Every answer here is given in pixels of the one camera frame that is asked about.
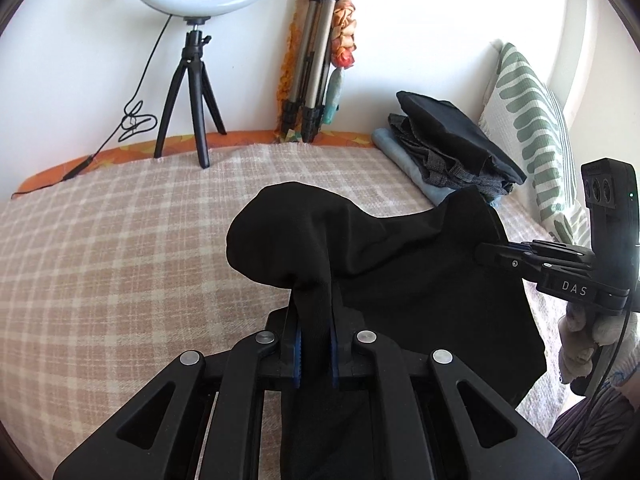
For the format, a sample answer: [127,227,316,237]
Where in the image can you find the folded black pants on stack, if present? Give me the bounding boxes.
[396,91,526,185]

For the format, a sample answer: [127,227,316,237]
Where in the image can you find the folded light blue jeans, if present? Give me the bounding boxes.
[372,128,509,207]

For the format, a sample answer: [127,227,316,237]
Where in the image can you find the black sport pants yellow print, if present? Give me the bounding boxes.
[226,181,548,480]

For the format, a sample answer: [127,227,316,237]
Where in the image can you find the dark patterned sleeve forearm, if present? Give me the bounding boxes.
[548,384,637,479]

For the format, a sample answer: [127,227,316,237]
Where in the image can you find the pink plaid bed cover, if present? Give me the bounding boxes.
[0,142,572,480]

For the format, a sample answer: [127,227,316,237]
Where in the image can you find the right gloved hand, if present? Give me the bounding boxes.
[558,304,639,394]

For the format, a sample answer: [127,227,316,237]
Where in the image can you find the folded grey pants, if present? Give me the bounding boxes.
[388,114,516,202]

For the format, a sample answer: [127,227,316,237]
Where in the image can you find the orange floral scarf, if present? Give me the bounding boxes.
[322,0,357,125]

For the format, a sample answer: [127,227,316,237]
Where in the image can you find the green white patterned pillow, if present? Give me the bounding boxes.
[480,44,591,247]

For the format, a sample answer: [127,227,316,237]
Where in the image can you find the ring light black cable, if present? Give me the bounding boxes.
[60,14,174,182]

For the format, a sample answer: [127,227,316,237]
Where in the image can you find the folded silver tripod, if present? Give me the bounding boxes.
[280,0,337,143]

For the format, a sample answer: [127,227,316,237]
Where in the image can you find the orange bed sheet edge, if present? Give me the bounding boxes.
[11,130,374,200]

